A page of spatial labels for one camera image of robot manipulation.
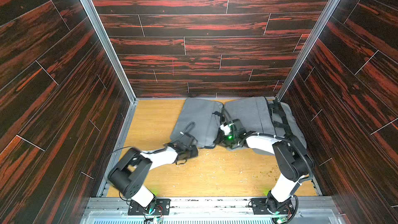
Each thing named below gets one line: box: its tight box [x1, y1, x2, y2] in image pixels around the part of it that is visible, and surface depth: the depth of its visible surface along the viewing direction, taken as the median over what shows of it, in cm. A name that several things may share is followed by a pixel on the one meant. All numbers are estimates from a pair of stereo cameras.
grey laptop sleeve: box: [223, 96, 277, 136], surface depth 98 cm
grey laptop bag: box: [169, 97, 225, 149], surface depth 106 cm
